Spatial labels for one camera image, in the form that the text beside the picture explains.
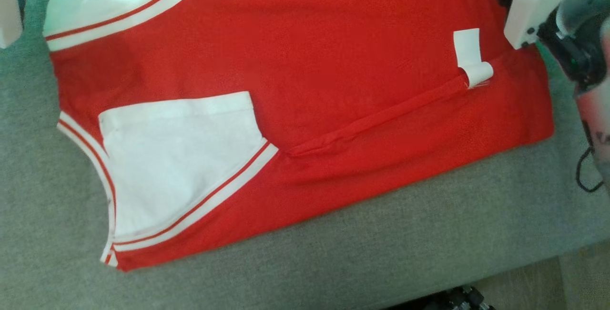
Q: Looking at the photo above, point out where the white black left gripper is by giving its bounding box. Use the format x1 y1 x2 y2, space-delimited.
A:
0 0 24 49

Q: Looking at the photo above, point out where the red Bulls basketball jersey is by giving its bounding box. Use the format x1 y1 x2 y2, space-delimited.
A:
43 0 556 272

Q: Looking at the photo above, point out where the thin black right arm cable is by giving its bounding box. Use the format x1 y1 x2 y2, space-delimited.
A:
576 147 605 193

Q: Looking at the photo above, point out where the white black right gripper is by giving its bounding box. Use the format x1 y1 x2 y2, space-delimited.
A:
485 0 606 85

